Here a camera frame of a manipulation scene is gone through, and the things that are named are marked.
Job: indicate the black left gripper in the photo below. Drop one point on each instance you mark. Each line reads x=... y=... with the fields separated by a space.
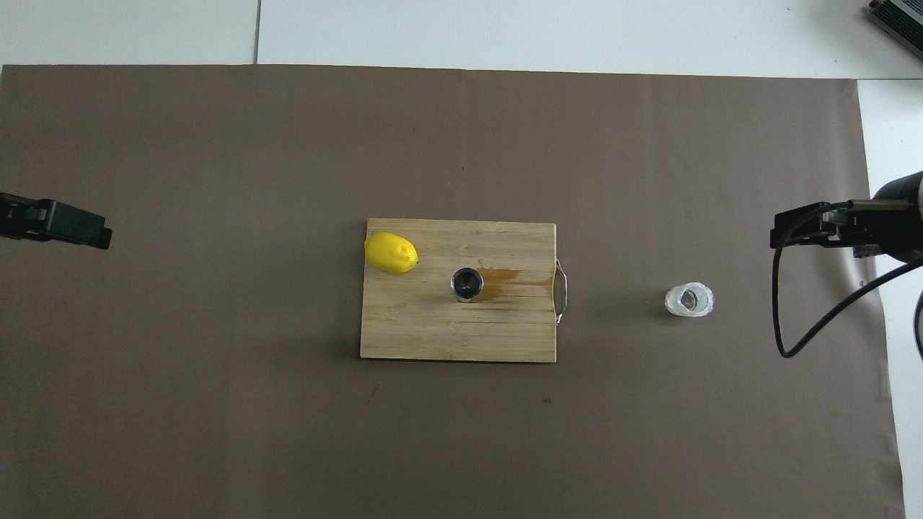
x=20 y=215

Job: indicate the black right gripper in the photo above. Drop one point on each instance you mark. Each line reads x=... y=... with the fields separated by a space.
x=890 y=227

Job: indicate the steel double jigger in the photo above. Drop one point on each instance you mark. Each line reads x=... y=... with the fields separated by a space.
x=467 y=284

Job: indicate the brown paper table mat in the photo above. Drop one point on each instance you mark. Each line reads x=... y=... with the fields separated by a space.
x=288 y=144

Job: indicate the grey ribbed metal device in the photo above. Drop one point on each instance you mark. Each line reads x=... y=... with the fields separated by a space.
x=901 y=18

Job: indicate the yellow lemon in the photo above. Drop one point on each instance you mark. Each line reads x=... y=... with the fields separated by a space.
x=391 y=253

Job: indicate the wooden cutting board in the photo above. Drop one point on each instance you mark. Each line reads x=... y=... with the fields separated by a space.
x=447 y=324

